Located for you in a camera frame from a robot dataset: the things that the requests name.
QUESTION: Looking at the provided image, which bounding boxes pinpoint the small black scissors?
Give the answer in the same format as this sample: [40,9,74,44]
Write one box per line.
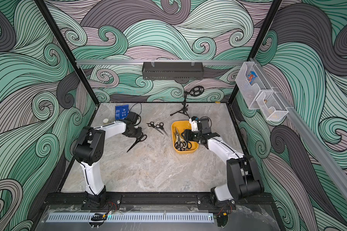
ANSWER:
[147,121,163,134]
[155,122,168,136]

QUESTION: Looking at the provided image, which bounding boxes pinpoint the black handled grey scissors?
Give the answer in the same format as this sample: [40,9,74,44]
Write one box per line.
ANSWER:
[184,139,192,151]

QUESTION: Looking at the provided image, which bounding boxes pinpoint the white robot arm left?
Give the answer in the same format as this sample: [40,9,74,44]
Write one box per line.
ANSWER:
[73,120,144,196]

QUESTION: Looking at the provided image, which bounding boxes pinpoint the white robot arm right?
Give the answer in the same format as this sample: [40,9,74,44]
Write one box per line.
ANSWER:
[181,129,264,206]

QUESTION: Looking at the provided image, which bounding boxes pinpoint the yellow plastic storage box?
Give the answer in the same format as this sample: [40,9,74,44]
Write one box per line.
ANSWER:
[171,120,199,154]

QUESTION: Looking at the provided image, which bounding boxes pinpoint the blue snack packet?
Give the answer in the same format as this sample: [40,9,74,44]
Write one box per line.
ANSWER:
[115,105,129,120]

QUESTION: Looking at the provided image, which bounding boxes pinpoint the tan small bottle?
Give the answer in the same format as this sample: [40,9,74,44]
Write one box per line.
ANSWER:
[103,118,109,125]

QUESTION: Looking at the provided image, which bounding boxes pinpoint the black mini tripod stand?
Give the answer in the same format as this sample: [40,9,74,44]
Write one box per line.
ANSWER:
[170,85,205,117]

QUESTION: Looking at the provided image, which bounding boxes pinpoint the white perforated front strip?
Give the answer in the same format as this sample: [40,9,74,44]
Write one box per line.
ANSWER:
[45,212,215,223]

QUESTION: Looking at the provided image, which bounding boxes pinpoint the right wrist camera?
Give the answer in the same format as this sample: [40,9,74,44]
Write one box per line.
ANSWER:
[189,116,212,134]

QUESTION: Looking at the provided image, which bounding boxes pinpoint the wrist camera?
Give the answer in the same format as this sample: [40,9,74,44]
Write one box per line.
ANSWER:
[125,112,141,126]
[189,116,212,134]

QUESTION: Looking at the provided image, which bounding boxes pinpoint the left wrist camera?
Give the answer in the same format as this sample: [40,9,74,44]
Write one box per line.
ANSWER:
[125,112,141,126]

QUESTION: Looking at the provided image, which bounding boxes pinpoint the black hanging wall tray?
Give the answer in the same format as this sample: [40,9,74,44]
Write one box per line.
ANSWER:
[142,63,204,82]

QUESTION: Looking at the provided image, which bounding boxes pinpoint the clear wall bin large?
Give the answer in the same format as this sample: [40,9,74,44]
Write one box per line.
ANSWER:
[236,62,267,110]

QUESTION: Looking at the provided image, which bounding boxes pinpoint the clear wall bin small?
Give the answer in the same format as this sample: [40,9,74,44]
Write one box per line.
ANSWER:
[256,90,288,122]

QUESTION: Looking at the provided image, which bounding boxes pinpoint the aluminium rail back wall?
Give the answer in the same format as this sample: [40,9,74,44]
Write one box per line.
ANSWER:
[75,59,245,66]

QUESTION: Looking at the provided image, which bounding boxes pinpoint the aluminium rail wall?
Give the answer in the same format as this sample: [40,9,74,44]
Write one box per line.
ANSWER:
[75,59,245,66]
[249,58,347,202]

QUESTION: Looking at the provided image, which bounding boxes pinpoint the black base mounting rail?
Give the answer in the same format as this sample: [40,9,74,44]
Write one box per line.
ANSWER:
[44,192,276,211]

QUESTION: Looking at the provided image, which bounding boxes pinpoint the black corner frame post right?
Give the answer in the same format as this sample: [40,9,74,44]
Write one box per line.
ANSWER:
[227,0,283,104]

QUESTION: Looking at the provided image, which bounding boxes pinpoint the black corner frame post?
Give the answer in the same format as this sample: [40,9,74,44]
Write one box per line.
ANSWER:
[34,0,100,106]
[227,0,283,104]

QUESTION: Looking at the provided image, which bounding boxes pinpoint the aluminium rail right wall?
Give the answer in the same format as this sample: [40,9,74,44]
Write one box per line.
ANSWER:
[249,58,347,202]

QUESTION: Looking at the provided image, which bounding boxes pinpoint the black corner frame post left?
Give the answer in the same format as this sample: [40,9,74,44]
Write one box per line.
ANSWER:
[34,0,100,106]

